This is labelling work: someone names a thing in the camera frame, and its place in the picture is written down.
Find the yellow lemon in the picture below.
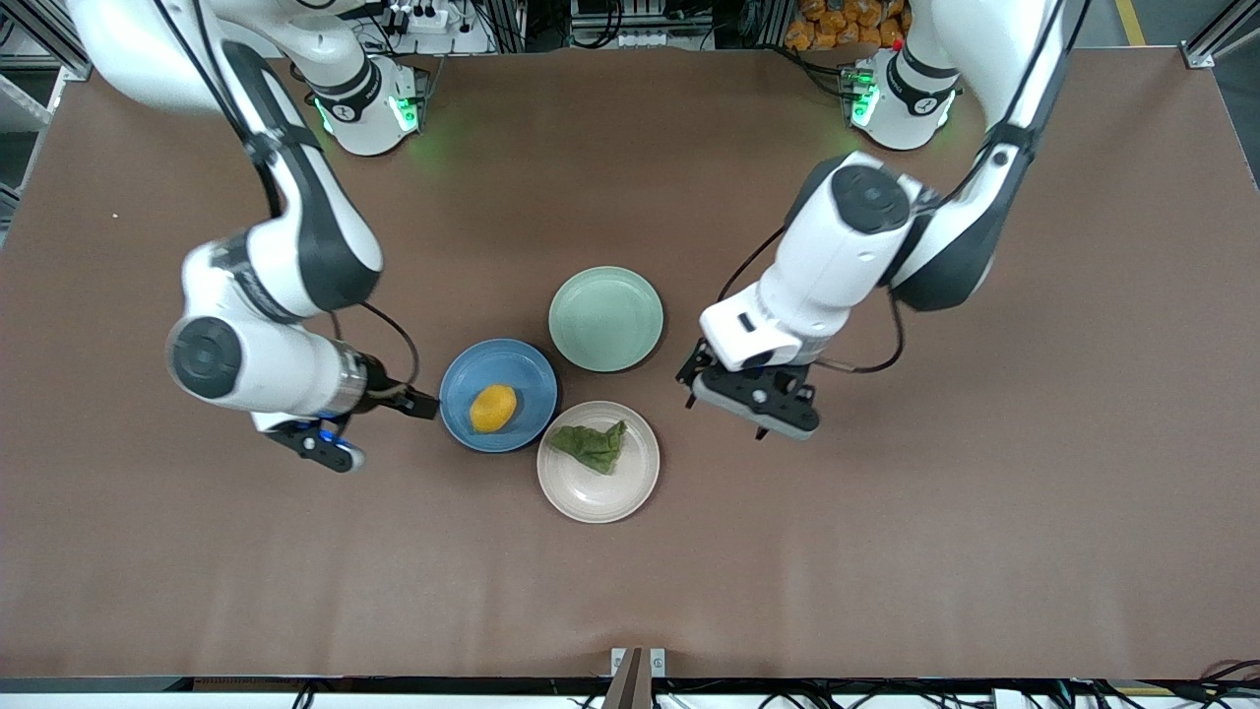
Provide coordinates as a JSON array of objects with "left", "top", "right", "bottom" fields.
[{"left": 470, "top": 384, "right": 519, "bottom": 434}]

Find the green lettuce leaf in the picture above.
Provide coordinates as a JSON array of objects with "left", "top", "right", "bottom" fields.
[{"left": 547, "top": 420, "right": 628, "bottom": 477}]

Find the blue plate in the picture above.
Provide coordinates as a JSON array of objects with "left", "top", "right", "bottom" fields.
[{"left": 439, "top": 339, "right": 559, "bottom": 454}]

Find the green plate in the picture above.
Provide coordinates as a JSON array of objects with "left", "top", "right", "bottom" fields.
[{"left": 548, "top": 266, "right": 664, "bottom": 373}]

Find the beige plate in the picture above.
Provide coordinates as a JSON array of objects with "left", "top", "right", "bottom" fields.
[{"left": 536, "top": 401, "right": 662, "bottom": 525}]

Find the white power strip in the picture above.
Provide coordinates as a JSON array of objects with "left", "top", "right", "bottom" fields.
[{"left": 384, "top": 4, "right": 450, "bottom": 32}]

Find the bag of orange fruits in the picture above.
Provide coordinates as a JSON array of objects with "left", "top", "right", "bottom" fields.
[{"left": 785, "top": 0, "right": 913, "bottom": 51}]

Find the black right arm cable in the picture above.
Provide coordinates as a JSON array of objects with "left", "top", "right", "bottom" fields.
[{"left": 153, "top": 0, "right": 421, "bottom": 387}]

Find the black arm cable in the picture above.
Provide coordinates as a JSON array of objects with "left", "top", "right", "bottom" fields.
[
  {"left": 717, "top": 0, "right": 1094, "bottom": 376},
  {"left": 153, "top": 0, "right": 421, "bottom": 387}
]

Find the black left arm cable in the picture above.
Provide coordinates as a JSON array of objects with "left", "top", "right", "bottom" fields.
[{"left": 717, "top": 0, "right": 1094, "bottom": 376}]

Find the metal table edge bracket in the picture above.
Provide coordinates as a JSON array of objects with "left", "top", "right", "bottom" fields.
[{"left": 609, "top": 647, "right": 667, "bottom": 709}]

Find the black cable bundle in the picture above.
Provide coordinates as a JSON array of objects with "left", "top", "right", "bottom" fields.
[{"left": 771, "top": 43, "right": 857, "bottom": 101}]

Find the aluminium frame profile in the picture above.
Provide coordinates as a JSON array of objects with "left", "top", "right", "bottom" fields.
[
  {"left": 0, "top": 0, "right": 95, "bottom": 82},
  {"left": 1181, "top": 0, "right": 1260, "bottom": 70}
]

